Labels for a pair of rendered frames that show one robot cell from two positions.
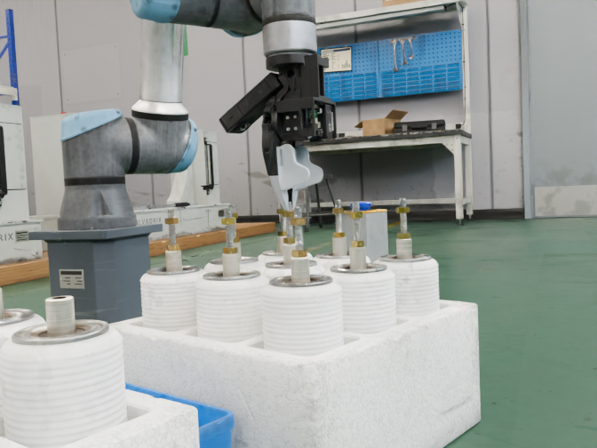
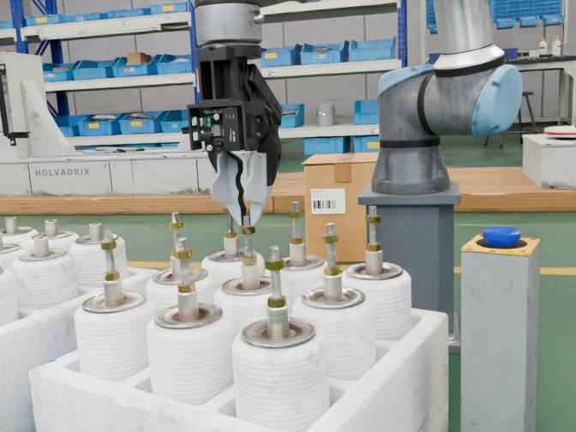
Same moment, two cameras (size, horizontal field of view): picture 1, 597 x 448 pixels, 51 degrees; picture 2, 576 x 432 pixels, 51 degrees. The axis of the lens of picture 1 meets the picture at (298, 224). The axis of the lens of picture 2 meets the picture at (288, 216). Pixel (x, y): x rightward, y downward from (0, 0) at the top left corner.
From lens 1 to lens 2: 112 cm
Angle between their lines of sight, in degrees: 81
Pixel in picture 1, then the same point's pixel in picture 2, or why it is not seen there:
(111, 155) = (399, 117)
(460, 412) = not seen: outside the picture
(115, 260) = (380, 226)
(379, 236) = (498, 296)
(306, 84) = (206, 86)
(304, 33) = (201, 22)
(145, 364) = not seen: hidden behind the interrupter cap
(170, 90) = (452, 38)
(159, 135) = (443, 94)
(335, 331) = (89, 359)
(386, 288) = (155, 349)
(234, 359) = not seen: hidden behind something
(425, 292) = (240, 388)
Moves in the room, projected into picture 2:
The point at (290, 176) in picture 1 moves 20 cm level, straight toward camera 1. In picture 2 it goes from (221, 189) to (50, 201)
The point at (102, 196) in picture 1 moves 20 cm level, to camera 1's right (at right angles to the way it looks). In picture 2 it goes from (387, 159) to (428, 171)
